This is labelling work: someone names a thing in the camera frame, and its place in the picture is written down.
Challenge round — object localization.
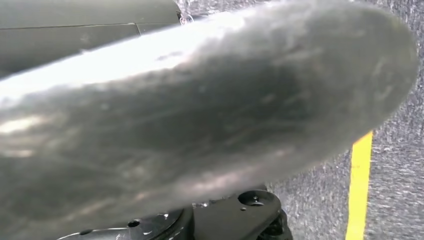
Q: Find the yellow floor tape square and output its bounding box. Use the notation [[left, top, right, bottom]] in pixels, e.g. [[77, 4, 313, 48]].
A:
[[344, 130, 375, 240]]

